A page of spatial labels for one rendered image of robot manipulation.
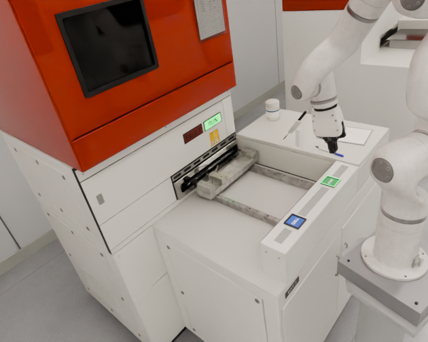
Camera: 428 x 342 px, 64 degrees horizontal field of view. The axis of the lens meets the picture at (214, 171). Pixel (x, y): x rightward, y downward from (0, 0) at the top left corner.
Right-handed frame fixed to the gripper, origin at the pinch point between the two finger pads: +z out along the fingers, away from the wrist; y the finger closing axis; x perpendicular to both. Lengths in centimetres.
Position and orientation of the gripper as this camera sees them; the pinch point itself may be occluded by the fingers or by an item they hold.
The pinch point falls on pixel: (332, 146)
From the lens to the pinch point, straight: 128.7
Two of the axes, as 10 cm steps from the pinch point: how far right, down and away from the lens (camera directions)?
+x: 6.5, -4.9, 5.8
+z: 3.0, 8.7, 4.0
